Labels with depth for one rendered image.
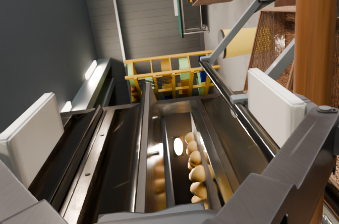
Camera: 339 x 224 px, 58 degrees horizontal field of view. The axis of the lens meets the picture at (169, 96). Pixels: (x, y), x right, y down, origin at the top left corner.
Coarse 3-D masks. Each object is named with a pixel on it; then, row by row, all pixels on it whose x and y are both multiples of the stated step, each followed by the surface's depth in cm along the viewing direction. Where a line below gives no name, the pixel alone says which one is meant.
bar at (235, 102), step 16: (256, 0) 108; (272, 0) 109; (336, 16) 65; (224, 48) 113; (288, 48) 66; (208, 64) 106; (272, 64) 68; (288, 64) 66; (224, 96) 75; (240, 96) 69; (240, 112) 63; (256, 128) 55; (256, 144) 52; (272, 144) 48
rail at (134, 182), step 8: (144, 88) 170; (144, 96) 156; (136, 144) 106; (136, 152) 100; (136, 160) 95; (136, 168) 91; (136, 176) 87; (136, 184) 83; (136, 192) 80; (128, 208) 74
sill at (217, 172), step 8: (192, 104) 178; (192, 112) 171; (200, 120) 155; (200, 128) 146; (200, 136) 142; (208, 136) 137; (208, 144) 130; (208, 152) 123; (216, 152) 123; (208, 160) 121; (216, 160) 117; (216, 168) 112; (216, 176) 107; (224, 176) 106; (216, 184) 105; (224, 184) 102; (224, 192) 98; (232, 192) 98; (224, 200) 94
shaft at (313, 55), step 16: (304, 0) 24; (320, 0) 23; (336, 0) 23; (304, 16) 24; (320, 16) 23; (304, 32) 24; (320, 32) 24; (304, 48) 25; (320, 48) 24; (304, 64) 25; (320, 64) 24; (304, 80) 25; (320, 80) 25; (320, 96) 25; (320, 208) 29
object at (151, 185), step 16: (144, 112) 134; (160, 112) 184; (144, 128) 117; (160, 128) 157; (144, 144) 104; (160, 144) 137; (144, 160) 94; (160, 160) 121; (144, 176) 85; (160, 176) 109; (144, 192) 78; (160, 192) 99; (144, 208) 72; (160, 208) 90
